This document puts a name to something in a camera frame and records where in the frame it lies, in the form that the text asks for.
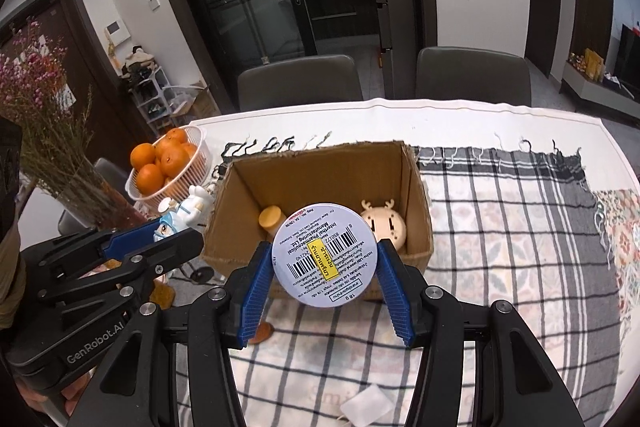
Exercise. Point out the patterned floral table mat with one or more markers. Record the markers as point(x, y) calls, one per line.
point(617, 221)

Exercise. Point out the grey chair left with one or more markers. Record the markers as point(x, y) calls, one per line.
point(301, 81)

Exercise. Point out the white paper piece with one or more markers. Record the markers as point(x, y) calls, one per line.
point(367, 407)

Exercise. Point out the white jar orange lid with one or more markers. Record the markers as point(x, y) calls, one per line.
point(271, 220)

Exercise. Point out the orange front right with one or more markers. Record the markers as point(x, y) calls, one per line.
point(173, 160)

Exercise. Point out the dried purple flowers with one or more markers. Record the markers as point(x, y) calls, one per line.
point(35, 95)

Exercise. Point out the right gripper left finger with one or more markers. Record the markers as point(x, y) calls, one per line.
point(136, 383)

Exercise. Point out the white fruit basket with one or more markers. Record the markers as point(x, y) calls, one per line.
point(195, 172)

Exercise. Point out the white tv cabinet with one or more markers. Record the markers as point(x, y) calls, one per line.
point(593, 95)

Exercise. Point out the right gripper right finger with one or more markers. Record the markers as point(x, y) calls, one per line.
point(515, 382)

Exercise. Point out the glass vase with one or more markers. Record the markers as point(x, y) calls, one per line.
point(91, 199)

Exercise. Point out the orange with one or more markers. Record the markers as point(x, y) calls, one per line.
point(173, 160)
point(149, 179)
point(141, 155)

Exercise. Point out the round blue white tin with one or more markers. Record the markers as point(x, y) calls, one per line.
point(324, 255)

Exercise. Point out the black television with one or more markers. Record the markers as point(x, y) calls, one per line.
point(627, 65)

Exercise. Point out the beige deer doll head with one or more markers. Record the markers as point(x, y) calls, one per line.
point(385, 222)

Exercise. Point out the orange front left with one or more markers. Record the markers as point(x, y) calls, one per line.
point(149, 179)

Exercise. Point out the orange low small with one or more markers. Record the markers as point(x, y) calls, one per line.
point(178, 135)

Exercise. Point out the grey plaid cloth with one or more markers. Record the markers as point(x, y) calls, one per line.
point(519, 226)

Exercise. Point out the brown cardboard box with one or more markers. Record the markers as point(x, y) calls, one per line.
point(343, 174)

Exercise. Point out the person left hand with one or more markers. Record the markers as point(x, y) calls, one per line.
point(69, 396)

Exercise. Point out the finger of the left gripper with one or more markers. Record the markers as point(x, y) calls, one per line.
point(82, 251)
point(137, 270)

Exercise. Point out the grey chair right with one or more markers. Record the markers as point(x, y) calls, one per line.
point(452, 73)

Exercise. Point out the grey chair near vase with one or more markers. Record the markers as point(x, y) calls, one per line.
point(113, 175)

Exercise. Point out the orange back right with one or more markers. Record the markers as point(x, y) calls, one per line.
point(141, 155)

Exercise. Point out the white blue figurine keychain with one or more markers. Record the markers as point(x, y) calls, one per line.
point(192, 213)

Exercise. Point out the white shoe rack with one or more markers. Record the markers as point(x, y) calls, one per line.
point(149, 98)

